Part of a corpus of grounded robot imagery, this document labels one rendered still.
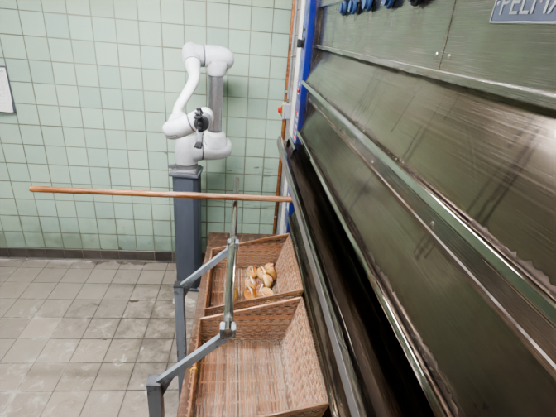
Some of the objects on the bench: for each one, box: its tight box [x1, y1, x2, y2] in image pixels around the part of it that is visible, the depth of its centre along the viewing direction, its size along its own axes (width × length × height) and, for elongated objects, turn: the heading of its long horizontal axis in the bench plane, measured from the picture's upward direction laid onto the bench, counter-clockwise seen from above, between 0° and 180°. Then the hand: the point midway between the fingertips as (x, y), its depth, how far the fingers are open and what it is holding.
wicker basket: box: [186, 297, 329, 417], centre depth 151 cm, size 49×56×28 cm
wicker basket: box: [203, 232, 304, 333], centre depth 205 cm, size 49×56×28 cm
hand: (197, 132), depth 175 cm, fingers open, 13 cm apart
